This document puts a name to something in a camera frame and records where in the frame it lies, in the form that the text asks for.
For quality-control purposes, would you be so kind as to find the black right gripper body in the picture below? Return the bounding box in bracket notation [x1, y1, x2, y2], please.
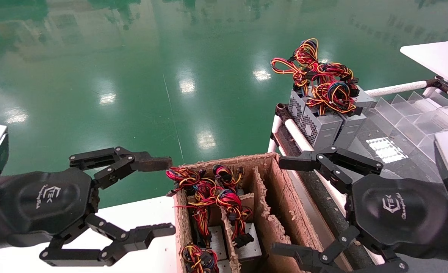
[347, 174, 448, 248]

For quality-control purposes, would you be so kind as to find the grey power supply, leftmost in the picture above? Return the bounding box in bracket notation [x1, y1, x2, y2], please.
[271, 38, 343, 159]

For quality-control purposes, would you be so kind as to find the white table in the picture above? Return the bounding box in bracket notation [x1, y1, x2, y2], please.
[400, 38, 448, 91]
[0, 195, 177, 273]

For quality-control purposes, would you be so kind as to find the white rack leg pipe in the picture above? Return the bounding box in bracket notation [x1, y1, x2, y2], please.
[268, 114, 283, 153]

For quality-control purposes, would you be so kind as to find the long white rack pipe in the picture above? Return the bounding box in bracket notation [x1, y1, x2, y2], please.
[283, 118, 385, 266]

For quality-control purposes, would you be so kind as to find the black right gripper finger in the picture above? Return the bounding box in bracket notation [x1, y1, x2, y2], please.
[279, 146, 384, 194]
[271, 226, 408, 273]

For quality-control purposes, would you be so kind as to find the clear acrylic compartment organizer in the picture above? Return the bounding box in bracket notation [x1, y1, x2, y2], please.
[368, 91, 448, 156]

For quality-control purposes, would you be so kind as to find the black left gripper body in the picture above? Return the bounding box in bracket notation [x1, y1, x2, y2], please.
[0, 168, 99, 247]

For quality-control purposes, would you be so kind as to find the brown cardboard divider box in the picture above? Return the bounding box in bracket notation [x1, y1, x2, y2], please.
[173, 152, 334, 273]

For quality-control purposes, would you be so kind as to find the black pipe joint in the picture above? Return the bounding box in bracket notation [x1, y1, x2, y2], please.
[423, 76, 448, 94]
[275, 103, 291, 122]

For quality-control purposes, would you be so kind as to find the grey power supply with cables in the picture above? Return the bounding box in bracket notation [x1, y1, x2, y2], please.
[180, 244, 220, 273]
[215, 189, 263, 263]
[307, 63, 375, 158]
[174, 178, 228, 262]
[166, 166, 205, 197]
[212, 164, 244, 190]

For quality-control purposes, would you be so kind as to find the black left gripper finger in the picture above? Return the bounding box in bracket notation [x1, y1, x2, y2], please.
[69, 147, 173, 190]
[39, 213, 176, 267]

